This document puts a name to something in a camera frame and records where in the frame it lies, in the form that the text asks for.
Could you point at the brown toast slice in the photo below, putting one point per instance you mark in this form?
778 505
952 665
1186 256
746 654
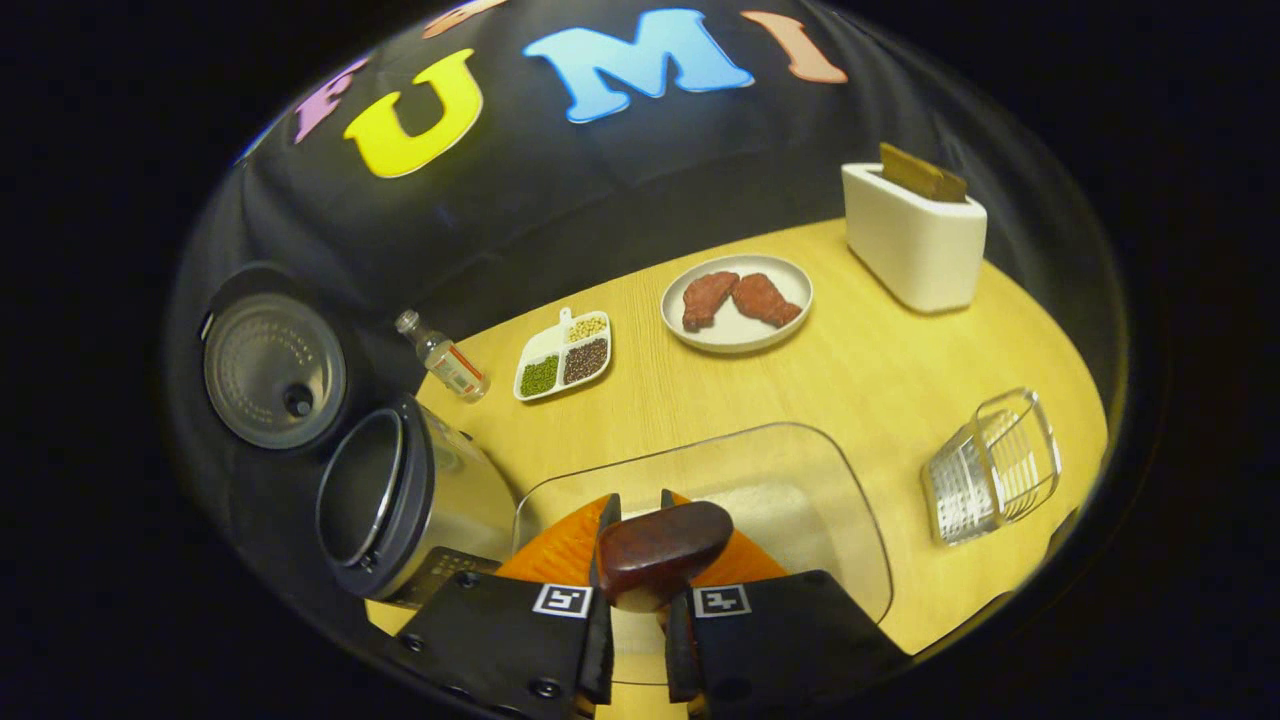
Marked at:
953 188
908 168

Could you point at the red meat piece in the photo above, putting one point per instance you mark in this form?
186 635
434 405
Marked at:
768 300
708 298

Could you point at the clear rice container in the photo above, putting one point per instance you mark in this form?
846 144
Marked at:
820 540

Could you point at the dark wooden spoon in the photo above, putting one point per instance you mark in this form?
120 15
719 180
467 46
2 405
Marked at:
660 550

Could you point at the white toaster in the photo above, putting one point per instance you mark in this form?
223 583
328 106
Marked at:
910 250

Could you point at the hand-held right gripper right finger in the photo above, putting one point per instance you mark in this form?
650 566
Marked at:
790 640

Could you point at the black backdrop cloth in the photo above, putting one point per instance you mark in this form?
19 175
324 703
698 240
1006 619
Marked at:
600 190

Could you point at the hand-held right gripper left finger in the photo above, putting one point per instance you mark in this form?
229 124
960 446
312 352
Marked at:
500 640

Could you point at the white divided dish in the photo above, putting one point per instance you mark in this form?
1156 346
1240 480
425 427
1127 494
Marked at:
545 345

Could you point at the pile of green beans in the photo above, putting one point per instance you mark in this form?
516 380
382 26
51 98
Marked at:
539 376

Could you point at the pile of yellow beans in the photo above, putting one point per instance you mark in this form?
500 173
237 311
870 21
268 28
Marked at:
586 328

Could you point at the clear chopstick holder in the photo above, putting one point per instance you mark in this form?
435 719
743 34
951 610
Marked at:
990 470

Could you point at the round white plate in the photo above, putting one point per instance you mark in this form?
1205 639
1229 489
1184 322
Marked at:
740 335

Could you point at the small clear glass bottle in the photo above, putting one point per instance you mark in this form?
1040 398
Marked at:
450 365

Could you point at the dark grey rice cooker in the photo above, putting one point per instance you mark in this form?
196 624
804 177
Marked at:
450 500

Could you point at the pile of dark red beans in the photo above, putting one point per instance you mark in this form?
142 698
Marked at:
586 361

